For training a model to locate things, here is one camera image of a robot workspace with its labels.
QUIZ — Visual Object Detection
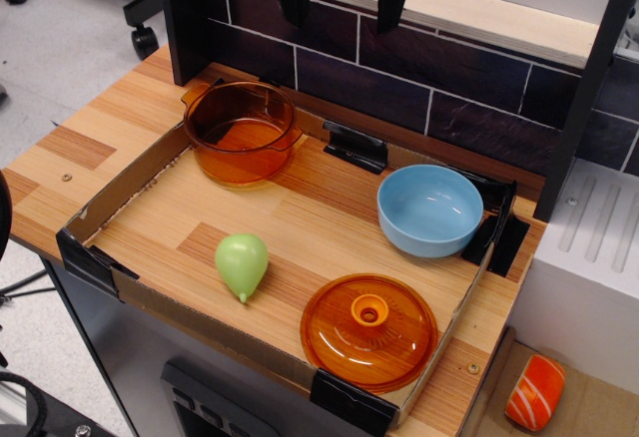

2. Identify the green toy pear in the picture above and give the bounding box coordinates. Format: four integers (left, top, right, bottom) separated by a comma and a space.
215, 233, 269, 303

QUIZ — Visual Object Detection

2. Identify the light blue bowl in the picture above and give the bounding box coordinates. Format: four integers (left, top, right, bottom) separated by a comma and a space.
376, 165, 484, 258

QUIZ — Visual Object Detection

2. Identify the black chair caster wheel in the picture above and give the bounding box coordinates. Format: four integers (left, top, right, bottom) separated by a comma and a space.
131, 25, 159, 61

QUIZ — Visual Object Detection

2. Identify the orange transparent pot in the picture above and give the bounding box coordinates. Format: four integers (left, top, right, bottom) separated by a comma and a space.
182, 81, 303, 187

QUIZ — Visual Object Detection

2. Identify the white toy sink drainboard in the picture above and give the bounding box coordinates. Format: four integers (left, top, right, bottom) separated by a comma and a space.
535, 159, 638, 299

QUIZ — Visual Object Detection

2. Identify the orange transparent pot lid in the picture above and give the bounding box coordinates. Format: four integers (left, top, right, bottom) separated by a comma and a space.
300, 274, 438, 394

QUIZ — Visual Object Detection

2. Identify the cardboard fence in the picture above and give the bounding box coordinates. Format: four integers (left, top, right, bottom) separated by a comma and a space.
55, 77, 531, 431

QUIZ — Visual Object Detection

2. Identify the black oven control panel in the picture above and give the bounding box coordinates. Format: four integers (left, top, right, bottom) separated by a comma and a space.
161, 362, 279, 437

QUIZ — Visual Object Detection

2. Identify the orange salmon sushi toy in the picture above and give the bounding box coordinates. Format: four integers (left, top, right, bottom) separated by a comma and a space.
504, 354, 566, 432

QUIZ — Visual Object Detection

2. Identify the black cable bottom left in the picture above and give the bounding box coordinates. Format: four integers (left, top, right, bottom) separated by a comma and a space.
0, 269, 49, 308

